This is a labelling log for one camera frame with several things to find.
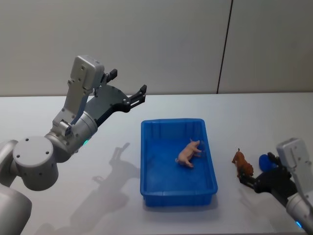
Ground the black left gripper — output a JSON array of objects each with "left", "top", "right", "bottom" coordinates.
[{"left": 84, "top": 69, "right": 147, "bottom": 127}]

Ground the small blue round object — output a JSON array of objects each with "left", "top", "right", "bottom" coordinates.
[{"left": 259, "top": 154, "right": 277, "bottom": 172}]

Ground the pink toy pig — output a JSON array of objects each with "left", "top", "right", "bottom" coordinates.
[{"left": 175, "top": 138, "right": 203, "bottom": 168}]

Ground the blue plastic bin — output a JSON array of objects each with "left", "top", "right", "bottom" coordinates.
[{"left": 139, "top": 118, "right": 219, "bottom": 208}]

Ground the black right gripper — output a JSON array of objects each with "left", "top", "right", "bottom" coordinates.
[{"left": 239, "top": 152, "right": 298, "bottom": 204}]

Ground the brown toy animal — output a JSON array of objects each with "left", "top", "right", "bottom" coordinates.
[{"left": 231, "top": 148, "right": 254, "bottom": 181}]

